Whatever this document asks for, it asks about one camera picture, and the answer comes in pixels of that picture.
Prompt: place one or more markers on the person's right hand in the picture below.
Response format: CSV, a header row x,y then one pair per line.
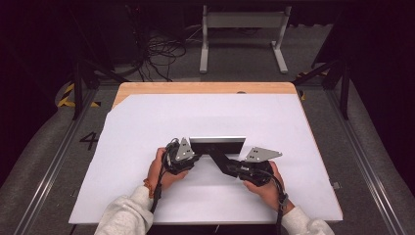
x,y
269,192

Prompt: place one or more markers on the person's left hand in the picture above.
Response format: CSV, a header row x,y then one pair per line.
x,y
155,173

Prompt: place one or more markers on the aluminium floor rail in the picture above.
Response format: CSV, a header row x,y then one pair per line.
x,y
49,176
368,176

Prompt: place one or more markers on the black metal stand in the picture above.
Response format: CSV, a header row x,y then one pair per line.
x,y
77,91
344,94

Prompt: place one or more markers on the yellow black hazard tape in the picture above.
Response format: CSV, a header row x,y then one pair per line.
x,y
67,98

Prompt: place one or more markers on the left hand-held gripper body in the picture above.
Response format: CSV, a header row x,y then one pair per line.
x,y
184,151

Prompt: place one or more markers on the silver photo frame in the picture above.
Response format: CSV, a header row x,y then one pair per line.
x,y
217,141

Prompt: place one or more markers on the white paper sheet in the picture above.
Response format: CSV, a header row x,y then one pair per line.
x,y
147,124

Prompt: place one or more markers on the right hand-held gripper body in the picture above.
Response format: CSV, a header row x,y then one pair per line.
x,y
261,154

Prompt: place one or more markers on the white metal stand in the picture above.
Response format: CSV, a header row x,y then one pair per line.
x,y
204,49

